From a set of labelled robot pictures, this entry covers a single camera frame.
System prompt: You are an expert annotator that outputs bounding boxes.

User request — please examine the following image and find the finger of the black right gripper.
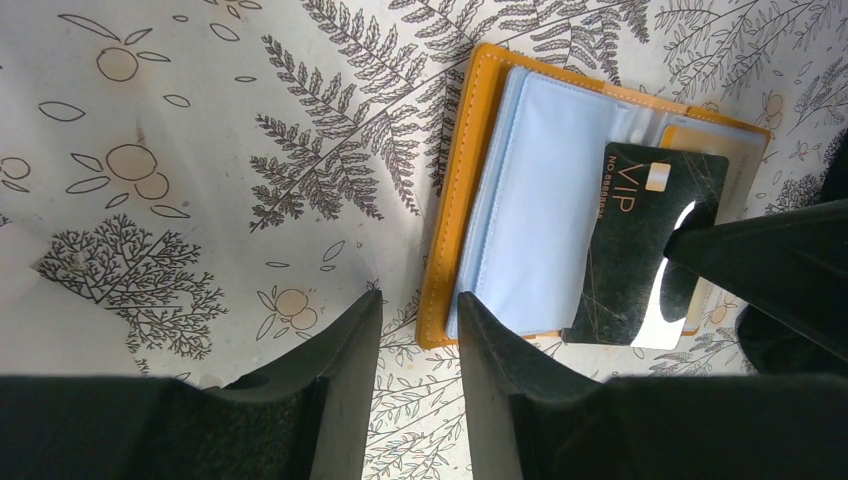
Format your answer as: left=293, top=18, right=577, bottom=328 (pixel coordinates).
left=664, top=200, right=847, bottom=359

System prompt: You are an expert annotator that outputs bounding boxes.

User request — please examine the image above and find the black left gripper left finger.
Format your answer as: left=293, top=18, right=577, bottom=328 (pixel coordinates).
left=1, top=290, right=383, bottom=479

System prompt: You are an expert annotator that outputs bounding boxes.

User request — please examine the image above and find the black cloth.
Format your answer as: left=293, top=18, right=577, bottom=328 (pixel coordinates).
left=736, top=130, right=847, bottom=377

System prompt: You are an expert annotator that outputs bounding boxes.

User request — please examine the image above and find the yellow credit card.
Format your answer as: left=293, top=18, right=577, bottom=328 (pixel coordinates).
left=660, top=121, right=771, bottom=224

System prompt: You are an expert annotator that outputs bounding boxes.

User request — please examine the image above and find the yellow leather card holder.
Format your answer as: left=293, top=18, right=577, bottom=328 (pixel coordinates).
left=416, top=44, right=762, bottom=349

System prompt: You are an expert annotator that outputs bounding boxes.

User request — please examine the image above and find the black credit card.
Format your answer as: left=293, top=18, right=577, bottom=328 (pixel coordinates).
left=561, top=142, right=717, bottom=350

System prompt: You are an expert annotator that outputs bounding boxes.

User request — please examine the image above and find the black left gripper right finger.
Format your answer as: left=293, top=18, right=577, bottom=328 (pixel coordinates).
left=458, top=293, right=847, bottom=479

